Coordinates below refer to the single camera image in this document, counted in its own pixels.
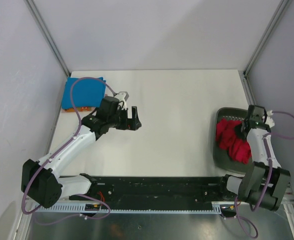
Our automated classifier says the folded blue t shirt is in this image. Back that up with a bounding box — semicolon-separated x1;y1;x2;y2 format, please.
61;77;106;110

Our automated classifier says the right aluminium frame post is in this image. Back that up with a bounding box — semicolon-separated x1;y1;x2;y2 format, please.
242;0;292;77

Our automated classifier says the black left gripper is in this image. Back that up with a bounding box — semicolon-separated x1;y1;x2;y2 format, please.
107;105;141;131

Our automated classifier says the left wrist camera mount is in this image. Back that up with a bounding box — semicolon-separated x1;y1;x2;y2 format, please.
114;91;129;110

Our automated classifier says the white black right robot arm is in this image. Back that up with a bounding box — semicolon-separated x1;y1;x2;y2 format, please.
217;105;291;212

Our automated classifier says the aluminium profile crossbar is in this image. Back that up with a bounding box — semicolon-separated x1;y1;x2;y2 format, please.
281;183;294;205

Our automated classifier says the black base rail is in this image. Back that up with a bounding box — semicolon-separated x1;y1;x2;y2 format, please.
86;176;236;210

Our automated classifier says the grey slotted cable duct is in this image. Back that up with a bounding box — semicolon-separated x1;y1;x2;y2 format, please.
37;201;222;215

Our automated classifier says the folded orange patterned t shirt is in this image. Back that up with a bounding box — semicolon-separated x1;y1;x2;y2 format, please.
63;93;109;114

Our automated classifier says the aluminium frame post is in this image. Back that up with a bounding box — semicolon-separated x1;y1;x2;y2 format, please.
23;0;71;77
242;0;292;77

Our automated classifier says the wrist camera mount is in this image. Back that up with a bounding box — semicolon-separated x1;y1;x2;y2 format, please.
114;91;129;110
263;110;275;128

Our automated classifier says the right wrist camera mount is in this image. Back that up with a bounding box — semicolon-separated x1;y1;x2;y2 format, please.
263;110;275;128

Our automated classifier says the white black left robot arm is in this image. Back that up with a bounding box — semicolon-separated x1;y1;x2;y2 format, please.
21;96;142;208

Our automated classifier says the red t shirt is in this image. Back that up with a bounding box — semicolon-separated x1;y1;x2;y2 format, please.
215;118;252;165

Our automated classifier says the dark green plastic tray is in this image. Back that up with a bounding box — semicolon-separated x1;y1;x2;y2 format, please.
212;107;252;174

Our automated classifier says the left aluminium frame post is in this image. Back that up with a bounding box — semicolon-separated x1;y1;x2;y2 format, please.
23;0;71;77

